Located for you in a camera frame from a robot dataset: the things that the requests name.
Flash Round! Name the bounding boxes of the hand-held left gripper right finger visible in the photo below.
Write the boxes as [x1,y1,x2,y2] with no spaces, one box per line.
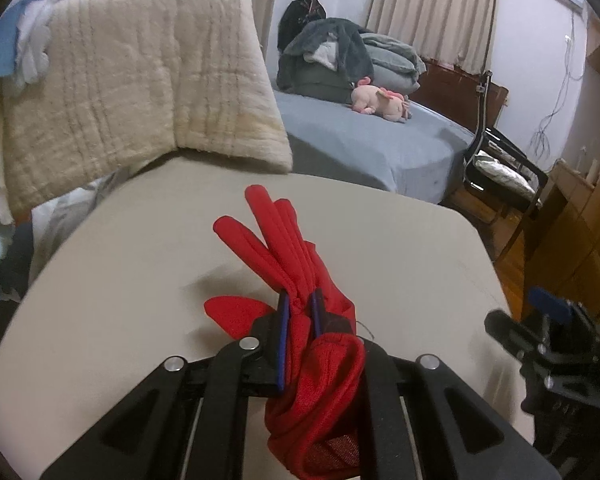
[310,289,563,480]

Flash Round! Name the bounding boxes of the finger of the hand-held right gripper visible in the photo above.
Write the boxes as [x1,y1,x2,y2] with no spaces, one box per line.
[527,287,571,328]
[484,309,551,366]

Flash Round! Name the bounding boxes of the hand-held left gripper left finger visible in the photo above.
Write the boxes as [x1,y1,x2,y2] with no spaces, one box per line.
[40,292,293,480]

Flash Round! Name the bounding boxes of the red glove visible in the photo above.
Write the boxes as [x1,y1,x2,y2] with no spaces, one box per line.
[203,185,367,480]

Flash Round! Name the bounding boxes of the wooden cabinet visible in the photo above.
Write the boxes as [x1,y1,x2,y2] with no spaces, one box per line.
[522,25,600,341]

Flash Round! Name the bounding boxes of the black chair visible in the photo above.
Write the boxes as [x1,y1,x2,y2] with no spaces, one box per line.
[462,71,550,221]

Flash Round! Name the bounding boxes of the patterned seat cushion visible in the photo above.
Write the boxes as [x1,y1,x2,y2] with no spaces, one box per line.
[472,155,538,196]

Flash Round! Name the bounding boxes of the bed with grey-blue sheet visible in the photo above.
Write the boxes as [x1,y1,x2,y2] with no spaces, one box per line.
[272,90,481,206]

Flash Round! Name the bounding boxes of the pink plush toy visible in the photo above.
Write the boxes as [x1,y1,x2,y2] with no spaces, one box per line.
[350,76,412,124]

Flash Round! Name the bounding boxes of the wooden headboard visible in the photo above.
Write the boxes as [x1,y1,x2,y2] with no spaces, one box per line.
[410,57,510,137]

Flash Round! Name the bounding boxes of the pile of dark clothes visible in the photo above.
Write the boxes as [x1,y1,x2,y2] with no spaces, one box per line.
[276,17,376,106]

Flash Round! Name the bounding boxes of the stack of grey pillows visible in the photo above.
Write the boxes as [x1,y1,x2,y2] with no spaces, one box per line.
[360,32,427,95]

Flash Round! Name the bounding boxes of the black hanging coat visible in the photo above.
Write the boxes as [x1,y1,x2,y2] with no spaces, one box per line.
[277,0,326,52]

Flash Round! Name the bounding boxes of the beige quilted blanket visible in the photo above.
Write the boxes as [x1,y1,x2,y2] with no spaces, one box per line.
[2,0,294,216]

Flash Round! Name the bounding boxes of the blue and white scalloped blanket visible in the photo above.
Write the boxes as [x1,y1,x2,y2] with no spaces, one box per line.
[0,0,88,318]

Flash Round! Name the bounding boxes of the hanging wall cables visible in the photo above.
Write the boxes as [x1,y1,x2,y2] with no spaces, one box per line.
[530,10,588,157]

